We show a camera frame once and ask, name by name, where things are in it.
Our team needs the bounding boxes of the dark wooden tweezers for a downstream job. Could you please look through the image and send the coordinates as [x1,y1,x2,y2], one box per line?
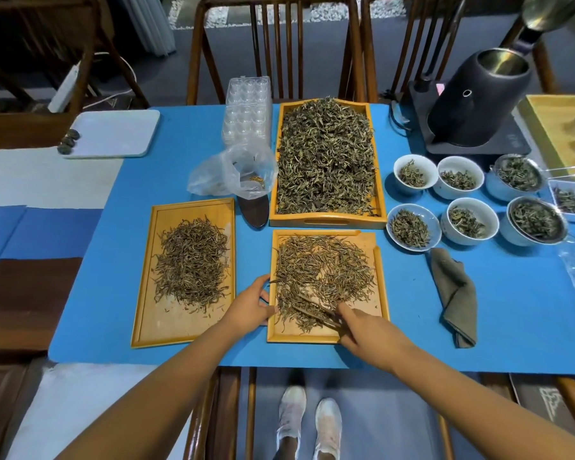
[291,294,347,332]

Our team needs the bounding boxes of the black power cable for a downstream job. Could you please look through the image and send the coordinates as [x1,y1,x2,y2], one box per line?
[389,99,412,132]

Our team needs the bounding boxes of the white porcelain cup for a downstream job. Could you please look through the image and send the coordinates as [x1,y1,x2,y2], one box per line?
[440,197,500,247]
[433,156,486,201]
[393,154,439,196]

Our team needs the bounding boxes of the black electric kettle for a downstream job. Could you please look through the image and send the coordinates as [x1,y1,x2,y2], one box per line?
[426,0,575,148]

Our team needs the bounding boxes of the metal mesh strainer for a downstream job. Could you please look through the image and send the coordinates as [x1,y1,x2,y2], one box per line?
[491,153,575,193]
[507,195,575,246]

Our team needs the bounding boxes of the person's right white shoe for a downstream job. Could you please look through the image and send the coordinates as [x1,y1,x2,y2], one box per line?
[313,397,343,460]

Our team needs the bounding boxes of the small square wooden tray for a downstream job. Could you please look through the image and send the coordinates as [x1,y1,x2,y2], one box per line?
[267,229,391,345]

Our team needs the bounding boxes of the white rectangular tray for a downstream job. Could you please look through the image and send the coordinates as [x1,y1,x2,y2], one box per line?
[59,109,161,160]

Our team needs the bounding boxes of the big pile of tea leaves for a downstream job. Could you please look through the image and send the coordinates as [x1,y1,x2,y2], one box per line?
[276,96,380,217]

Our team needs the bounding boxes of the person's white shoe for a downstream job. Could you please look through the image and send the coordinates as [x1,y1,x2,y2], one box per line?
[313,397,343,460]
[276,385,308,447]

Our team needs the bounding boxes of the pale yellow wooden tray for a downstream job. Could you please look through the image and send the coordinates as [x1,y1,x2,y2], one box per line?
[517,94,575,174]

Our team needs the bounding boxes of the person's left forearm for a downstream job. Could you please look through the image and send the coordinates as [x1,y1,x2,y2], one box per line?
[55,321,251,460]

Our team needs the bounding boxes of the white and blue table cloth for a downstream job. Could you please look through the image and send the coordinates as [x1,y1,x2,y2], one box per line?
[0,147,125,265]

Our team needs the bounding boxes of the large wooden tray with handles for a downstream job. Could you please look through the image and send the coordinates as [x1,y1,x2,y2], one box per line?
[269,99,388,230]

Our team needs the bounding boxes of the person's left hand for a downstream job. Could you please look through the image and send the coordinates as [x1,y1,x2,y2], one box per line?
[222,274,277,340]

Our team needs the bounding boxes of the white power strip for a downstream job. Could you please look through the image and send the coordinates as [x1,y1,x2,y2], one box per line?
[47,61,81,114]

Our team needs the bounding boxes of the clear plastic bag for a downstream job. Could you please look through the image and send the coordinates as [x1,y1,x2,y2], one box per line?
[187,142,279,201]

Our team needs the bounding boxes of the spread golden tea leaves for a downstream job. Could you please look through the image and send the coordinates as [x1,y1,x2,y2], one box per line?
[272,234,377,334]

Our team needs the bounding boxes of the white cup under strainer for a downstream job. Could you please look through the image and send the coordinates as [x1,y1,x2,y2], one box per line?
[499,201,570,248]
[485,158,547,203]

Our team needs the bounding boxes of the white power cable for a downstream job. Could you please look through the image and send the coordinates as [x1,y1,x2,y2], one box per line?
[79,51,140,111]

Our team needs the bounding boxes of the wooden spindle back chair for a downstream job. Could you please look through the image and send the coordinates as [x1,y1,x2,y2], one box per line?
[361,0,559,104]
[186,0,366,107]

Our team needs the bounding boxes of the blue table mat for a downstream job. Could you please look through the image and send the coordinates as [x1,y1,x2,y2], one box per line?
[48,103,575,377]

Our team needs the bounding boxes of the person's left white shoe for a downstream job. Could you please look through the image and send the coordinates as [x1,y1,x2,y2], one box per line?
[276,385,308,447]

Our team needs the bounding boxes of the long narrow wooden tray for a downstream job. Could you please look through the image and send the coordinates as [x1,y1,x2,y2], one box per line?
[130,197,236,349]

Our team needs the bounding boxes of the heap of brown tea leaves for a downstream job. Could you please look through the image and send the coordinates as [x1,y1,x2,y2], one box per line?
[152,217,232,313]

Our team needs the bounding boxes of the person's right forearm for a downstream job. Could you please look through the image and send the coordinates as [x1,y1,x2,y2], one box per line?
[392,347,575,460]

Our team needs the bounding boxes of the small portions of tea leaves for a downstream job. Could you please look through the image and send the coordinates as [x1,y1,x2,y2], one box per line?
[397,157,575,248]

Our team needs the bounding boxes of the dark wooden chair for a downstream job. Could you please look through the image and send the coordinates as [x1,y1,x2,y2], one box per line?
[0,0,150,151]

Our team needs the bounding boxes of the person's right hand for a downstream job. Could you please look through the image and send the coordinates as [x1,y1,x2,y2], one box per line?
[336,303,411,375]

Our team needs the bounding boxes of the grey green cloth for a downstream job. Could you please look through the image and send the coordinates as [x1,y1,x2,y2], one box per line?
[429,247,478,349]

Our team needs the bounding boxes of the white curtain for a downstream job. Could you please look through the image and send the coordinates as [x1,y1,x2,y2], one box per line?
[117,0,177,58]

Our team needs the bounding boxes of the blue patterned shallow bowl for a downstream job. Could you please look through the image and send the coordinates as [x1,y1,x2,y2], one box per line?
[386,204,443,253]

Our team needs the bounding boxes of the dark wooden tea scoop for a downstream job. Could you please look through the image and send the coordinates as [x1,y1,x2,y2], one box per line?
[238,174,271,230]

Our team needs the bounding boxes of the stack of clear plastic moulds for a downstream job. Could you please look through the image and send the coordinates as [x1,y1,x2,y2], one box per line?
[221,75,273,150]

